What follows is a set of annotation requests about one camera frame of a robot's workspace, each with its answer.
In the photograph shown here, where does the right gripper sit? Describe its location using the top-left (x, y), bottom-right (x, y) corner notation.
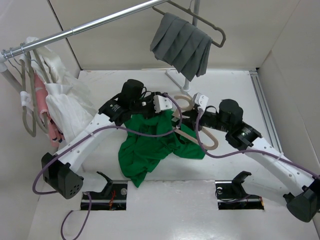
top-left (178, 105), bottom-right (231, 133)

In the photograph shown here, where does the beige plastic hanger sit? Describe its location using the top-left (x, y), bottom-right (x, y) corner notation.
top-left (172, 94), bottom-right (219, 151)

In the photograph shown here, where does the green t shirt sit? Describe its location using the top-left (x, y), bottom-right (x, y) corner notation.
top-left (118, 110), bottom-right (205, 188)

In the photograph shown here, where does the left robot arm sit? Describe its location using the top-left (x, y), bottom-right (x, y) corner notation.
top-left (38, 79), bottom-right (172, 200)

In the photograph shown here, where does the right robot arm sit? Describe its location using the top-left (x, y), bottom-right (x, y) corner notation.
top-left (182, 99), bottom-right (320, 223)

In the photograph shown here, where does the grey empty hanger inner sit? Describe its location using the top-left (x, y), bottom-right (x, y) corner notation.
top-left (19, 52), bottom-right (49, 138)

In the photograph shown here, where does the grey empty hanger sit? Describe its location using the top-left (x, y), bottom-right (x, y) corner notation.
top-left (19, 52), bottom-right (49, 138)
top-left (7, 58), bottom-right (37, 138)

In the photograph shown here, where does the grey hanger with cloth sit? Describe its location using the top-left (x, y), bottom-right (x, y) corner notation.
top-left (150, 0), bottom-right (226, 51)

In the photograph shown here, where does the grey empty hanger outer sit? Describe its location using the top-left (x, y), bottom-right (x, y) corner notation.
top-left (7, 58), bottom-right (37, 138)

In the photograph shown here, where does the white rack base foot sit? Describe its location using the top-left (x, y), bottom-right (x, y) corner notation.
top-left (165, 69), bottom-right (191, 94)

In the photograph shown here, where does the grey pleated cloth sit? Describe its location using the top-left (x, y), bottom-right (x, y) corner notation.
top-left (150, 12), bottom-right (213, 82)

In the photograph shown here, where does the white garment on rack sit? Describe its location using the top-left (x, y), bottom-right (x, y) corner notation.
top-left (19, 46), bottom-right (97, 143)

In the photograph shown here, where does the pink patterned garment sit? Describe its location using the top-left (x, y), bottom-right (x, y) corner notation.
top-left (34, 74), bottom-right (64, 148)

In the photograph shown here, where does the white rack upright pole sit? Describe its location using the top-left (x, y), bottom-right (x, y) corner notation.
top-left (0, 62), bottom-right (22, 93)

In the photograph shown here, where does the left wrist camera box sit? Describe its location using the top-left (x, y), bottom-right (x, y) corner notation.
top-left (153, 95), bottom-right (173, 113)

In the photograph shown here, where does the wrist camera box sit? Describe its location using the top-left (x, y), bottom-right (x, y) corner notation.
top-left (192, 92), bottom-right (209, 112)
top-left (153, 95), bottom-right (173, 113)

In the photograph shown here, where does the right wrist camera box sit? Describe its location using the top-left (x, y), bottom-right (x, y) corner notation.
top-left (192, 92), bottom-right (209, 112)

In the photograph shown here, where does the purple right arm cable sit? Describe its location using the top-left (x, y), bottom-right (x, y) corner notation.
top-left (195, 109), bottom-right (320, 181)

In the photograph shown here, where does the aluminium rail on table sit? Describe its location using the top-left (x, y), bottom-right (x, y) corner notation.
top-left (249, 70), bottom-right (283, 152)

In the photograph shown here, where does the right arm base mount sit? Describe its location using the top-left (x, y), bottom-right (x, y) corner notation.
top-left (215, 171), bottom-right (265, 211)

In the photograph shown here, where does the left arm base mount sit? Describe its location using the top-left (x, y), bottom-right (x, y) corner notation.
top-left (89, 171), bottom-right (128, 211)

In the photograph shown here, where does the chrome clothes rail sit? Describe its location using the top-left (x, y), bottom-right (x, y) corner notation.
top-left (0, 0), bottom-right (168, 64)

